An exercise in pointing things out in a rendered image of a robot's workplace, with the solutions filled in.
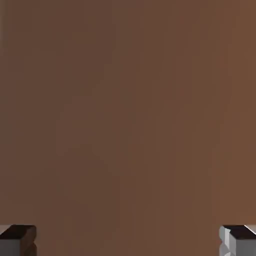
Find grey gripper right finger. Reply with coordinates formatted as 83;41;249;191
218;224;256;256

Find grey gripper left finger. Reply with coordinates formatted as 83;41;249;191
0;224;38;256

